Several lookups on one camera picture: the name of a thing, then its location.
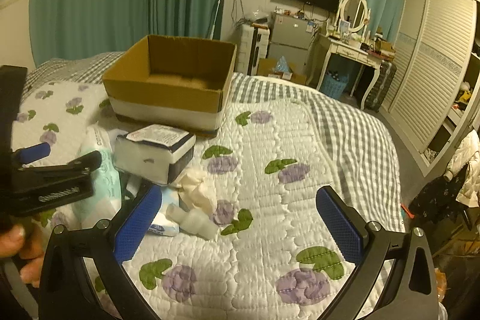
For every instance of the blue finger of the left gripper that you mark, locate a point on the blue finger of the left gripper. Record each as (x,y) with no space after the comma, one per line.
(30,154)

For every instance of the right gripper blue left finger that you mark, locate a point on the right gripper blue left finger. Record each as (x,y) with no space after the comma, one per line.
(66,290)

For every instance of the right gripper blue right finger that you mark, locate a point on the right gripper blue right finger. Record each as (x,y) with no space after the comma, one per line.
(410,291)

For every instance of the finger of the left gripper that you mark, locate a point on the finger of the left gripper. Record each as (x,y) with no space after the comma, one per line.
(82,165)

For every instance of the mint green tissue pack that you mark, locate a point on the mint green tissue pack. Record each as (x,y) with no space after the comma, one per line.
(106,199)

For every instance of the dark cotton pad pack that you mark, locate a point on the dark cotton pad pack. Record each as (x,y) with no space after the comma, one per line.
(157,152)

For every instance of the person's left hand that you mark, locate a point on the person's left hand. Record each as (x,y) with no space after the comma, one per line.
(15,241)

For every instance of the blue cloud tissue packet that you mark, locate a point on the blue cloud tissue packet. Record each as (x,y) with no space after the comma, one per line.
(161,225)

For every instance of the white plastic bottle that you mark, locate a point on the white plastic bottle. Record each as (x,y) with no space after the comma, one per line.
(194,222)

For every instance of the dark clothes pile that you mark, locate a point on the dark clothes pile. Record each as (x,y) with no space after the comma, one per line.
(456,190)

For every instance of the crumpled beige tissue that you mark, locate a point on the crumpled beige tissue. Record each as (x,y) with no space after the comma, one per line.
(194,192)

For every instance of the open cardboard box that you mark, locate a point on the open cardboard box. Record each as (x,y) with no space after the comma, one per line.
(182,82)

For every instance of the floral white quilt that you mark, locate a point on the floral white quilt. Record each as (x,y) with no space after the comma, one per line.
(272,257)

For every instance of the grey checked bed sheet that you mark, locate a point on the grey checked bed sheet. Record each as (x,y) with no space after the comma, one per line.
(303,222)

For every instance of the white louvered wardrobe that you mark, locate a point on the white louvered wardrobe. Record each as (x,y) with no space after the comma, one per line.
(434,48)

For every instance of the dark checked suitcase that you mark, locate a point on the dark checked suitcase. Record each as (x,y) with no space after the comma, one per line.
(378,93)

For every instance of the cardboard box on floor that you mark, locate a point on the cardboard box on floor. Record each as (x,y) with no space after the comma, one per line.
(280,69)

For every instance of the white suitcase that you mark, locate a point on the white suitcase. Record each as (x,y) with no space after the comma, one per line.
(253,46)

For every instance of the blue laundry basket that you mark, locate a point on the blue laundry basket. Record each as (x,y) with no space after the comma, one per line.
(334,84)

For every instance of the white dressing table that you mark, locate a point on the white dressing table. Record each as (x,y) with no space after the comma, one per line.
(354,54)

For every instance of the silver mini fridge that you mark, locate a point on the silver mini fridge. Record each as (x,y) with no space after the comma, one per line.
(291,39)

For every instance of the oval vanity mirror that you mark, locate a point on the oval vanity mirror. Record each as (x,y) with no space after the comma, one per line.
(353,15)

